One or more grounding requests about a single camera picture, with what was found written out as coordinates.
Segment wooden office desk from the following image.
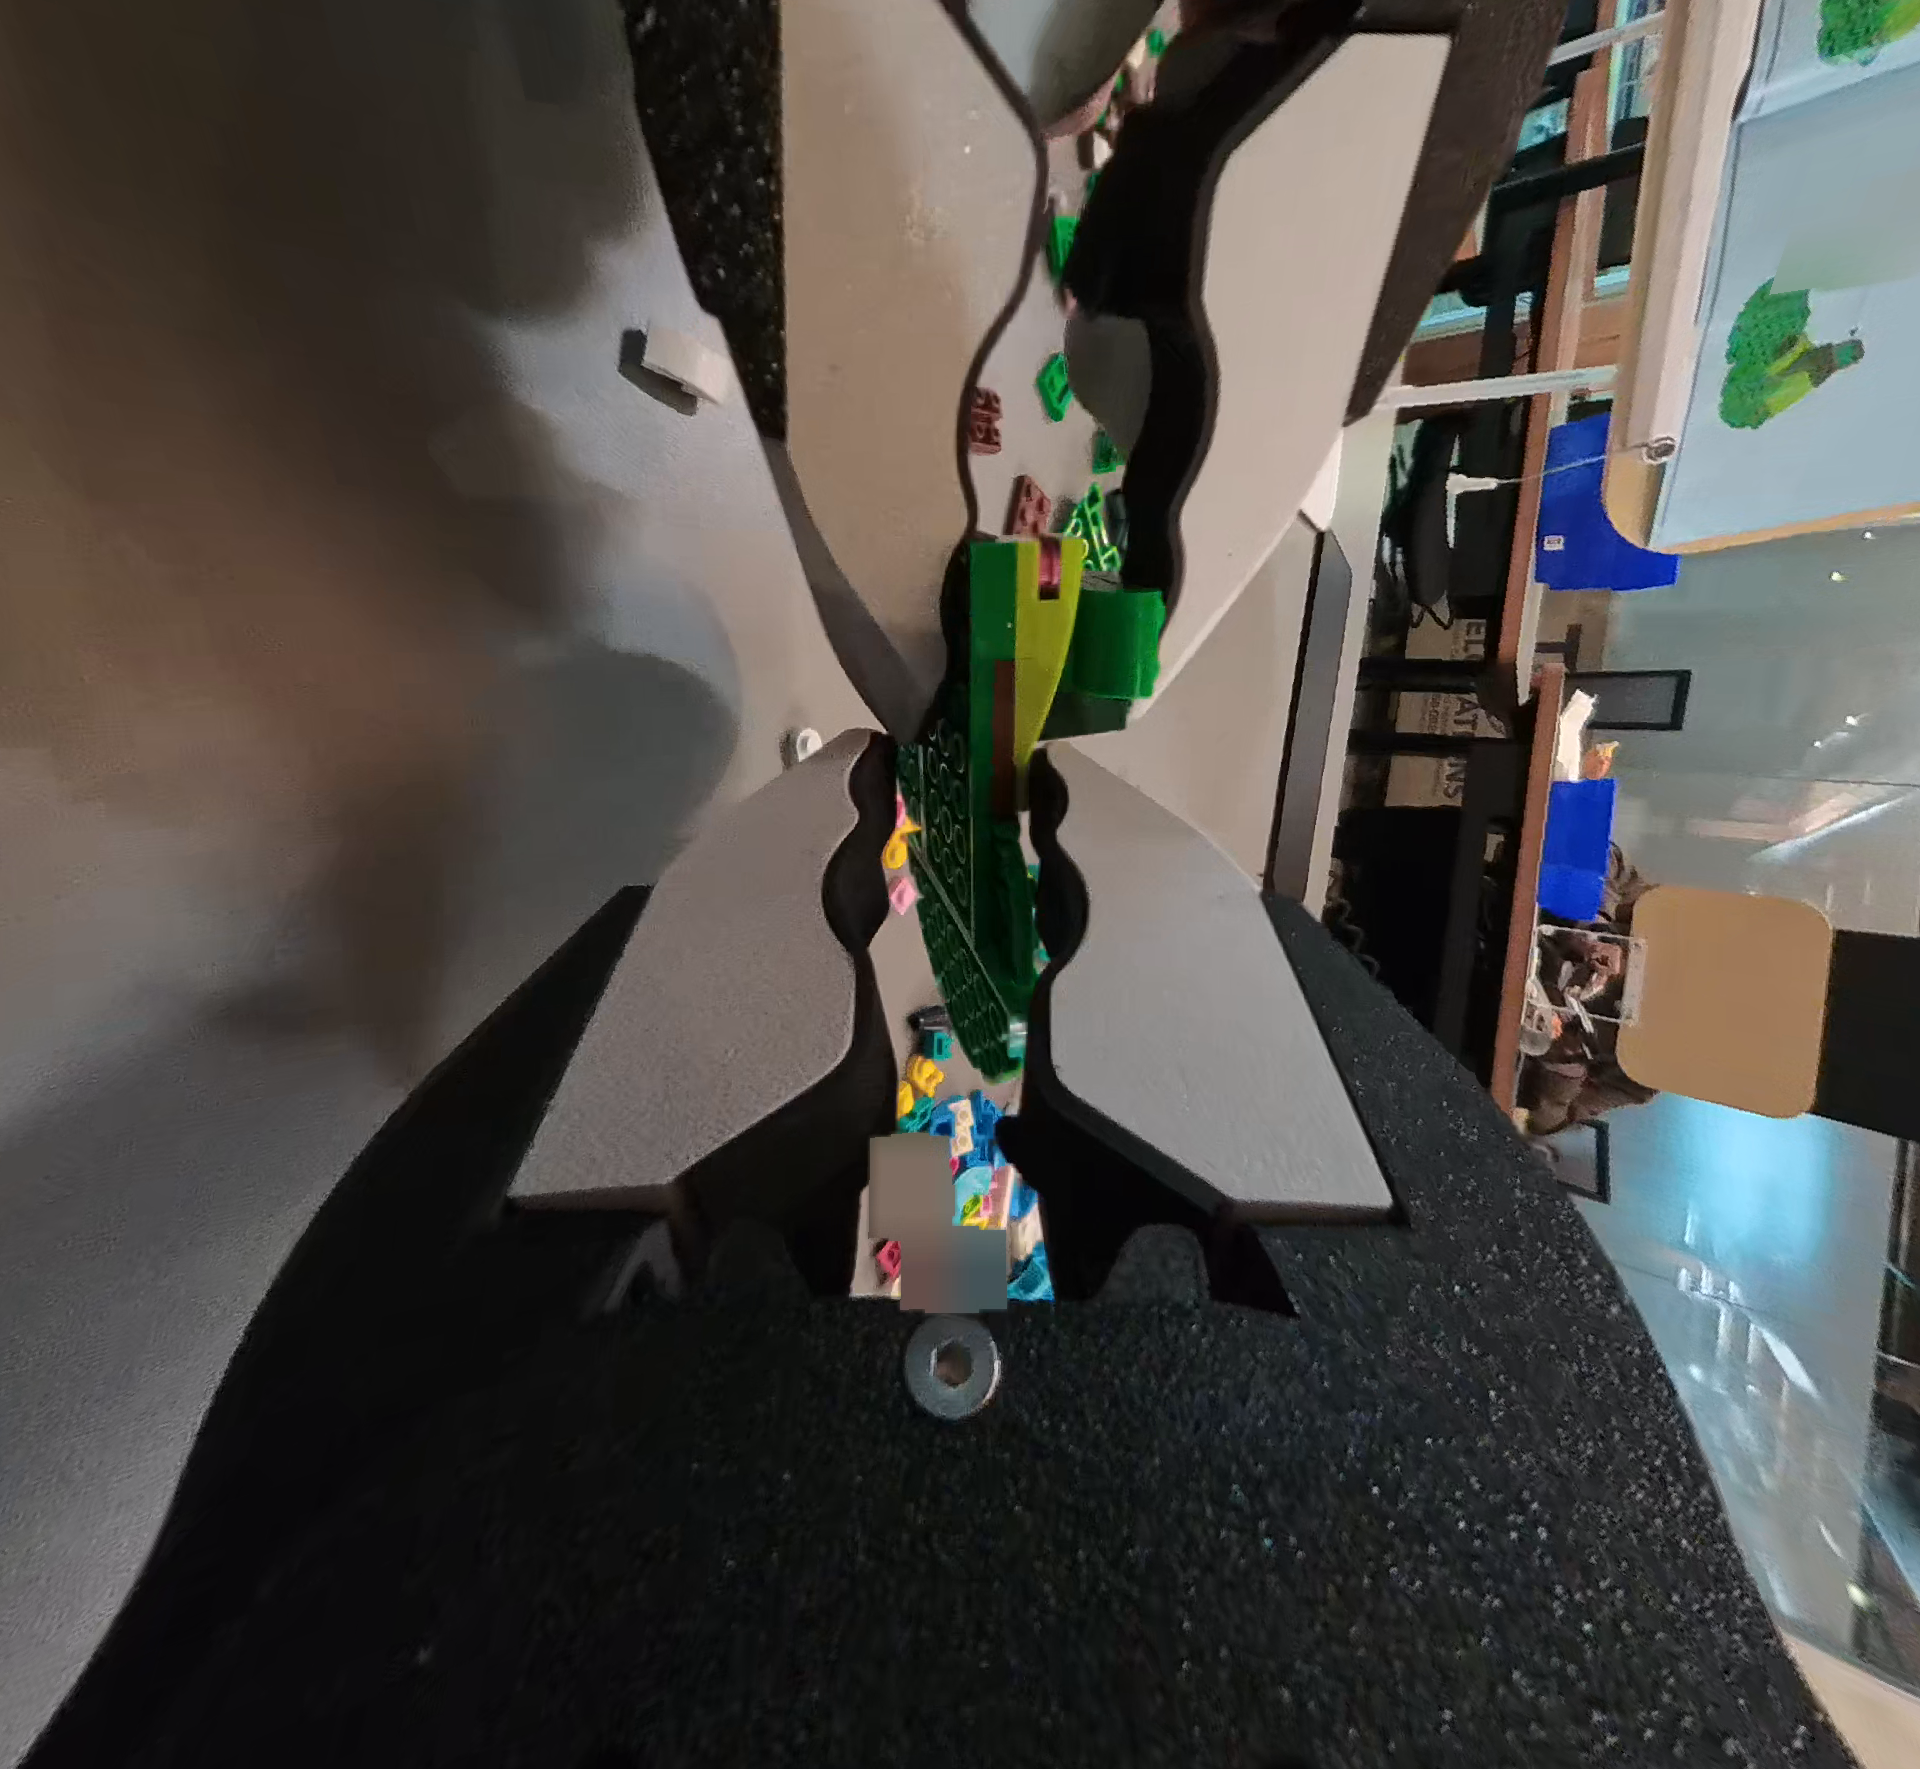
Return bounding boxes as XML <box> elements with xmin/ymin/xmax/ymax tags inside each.
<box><xmin>1492</xmin><ymin>661</ymin><xmax>1569</xmax><ymax>1096</ymax></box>

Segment green lego build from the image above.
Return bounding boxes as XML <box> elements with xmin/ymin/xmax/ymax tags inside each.
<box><xmin>894</xmin><ymin>534</ymin><xmax>1165</xmax><ymax>1080</ymax></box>

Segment person's left hand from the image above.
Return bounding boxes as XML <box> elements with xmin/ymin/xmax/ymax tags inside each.
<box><xmin>1040</xmin><ymin>0</ymin><xmax>1220</xmax><ymax>144</ymax></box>

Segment printed cardboard box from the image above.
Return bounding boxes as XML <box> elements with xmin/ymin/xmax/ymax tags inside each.
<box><xmin>1385</xmin><ymin>615</ymin><xmax>1506</xmax><ymax>814</ymax></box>

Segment lego instruction booklet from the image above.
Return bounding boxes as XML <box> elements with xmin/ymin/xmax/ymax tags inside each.
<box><xmin>1646</xmin><ymin>0</ymin><xmax>1920</xmax><ymax>552</ymax></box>

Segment pile of green brown lego pieces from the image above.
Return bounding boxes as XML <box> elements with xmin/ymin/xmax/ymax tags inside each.
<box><xmin>1032</xmin><ymin>31</ymin><xmax>1175</xmax><ymax>572</ymax></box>

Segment stack of blue bins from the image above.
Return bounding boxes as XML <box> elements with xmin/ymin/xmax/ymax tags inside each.
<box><xmin>1534</xmin><ymin>415</ymin><xmax>1676</xmax><ymax>589</ymax></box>

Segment blue storage bin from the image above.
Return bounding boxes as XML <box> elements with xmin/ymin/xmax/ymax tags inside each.
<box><xmin>1542</xmin><ymin>776</ymin><xmax>1618</xmax><ymax>922</ymax></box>

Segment small white lego brick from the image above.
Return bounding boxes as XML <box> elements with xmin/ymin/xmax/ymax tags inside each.
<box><xmin>621</xmin><ymin>320</ymin><xmax>738</xmax><ymax>415</ymax></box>

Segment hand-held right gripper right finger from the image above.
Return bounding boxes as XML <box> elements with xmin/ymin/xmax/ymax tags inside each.
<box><xmin>995</xmin><ymin>738</ymin><xmax>1415</xmax><ymax>1314</ymax></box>

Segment black rectangular board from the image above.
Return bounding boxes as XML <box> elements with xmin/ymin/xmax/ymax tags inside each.
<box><xmin>1814</xmin><ymin>922</ymin><xmax>1920</xmax><ymax>1126</ymax></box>

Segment wooden book stand board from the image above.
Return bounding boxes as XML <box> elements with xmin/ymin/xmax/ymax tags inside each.
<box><xmin>1602</xmin><ymin>0</ymin><xmax>1920</xmax><ymax>559</ymax></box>

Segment black table panel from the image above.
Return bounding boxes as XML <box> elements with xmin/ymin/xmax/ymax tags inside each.
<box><xmin>1264</xmin><ymin>527</ymin><xmax>1355</xmax><ymax>902</ymax></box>

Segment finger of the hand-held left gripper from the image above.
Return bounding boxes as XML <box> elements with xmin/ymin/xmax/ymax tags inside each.
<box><xmin>1064</xmin><ymin>20</ymin><xmax>1461</xmax><ymax>754</ymax></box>
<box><xmin>779</xmin><ymin>0</ymin><xmax>1047</xmax><ymax>738</ymax></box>

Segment pile of colourful lego pieces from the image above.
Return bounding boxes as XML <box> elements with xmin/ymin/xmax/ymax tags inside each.
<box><xmin>860</xmin><ymin>796</ymin><xmax>1064</xmax><ymax>1301</ymax></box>

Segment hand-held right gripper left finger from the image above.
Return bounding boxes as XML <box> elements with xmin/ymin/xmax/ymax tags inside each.
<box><xmin>503</xmin><ymin>731</ymin><xmax>905</xmax><ymax>1294</ymax></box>

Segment glass window wall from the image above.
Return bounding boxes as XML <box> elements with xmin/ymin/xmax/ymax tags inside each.
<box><xmin>1569</xmin><ymin>509</ymin><xmax>1920</xmax><ymax>1673</ymax></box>

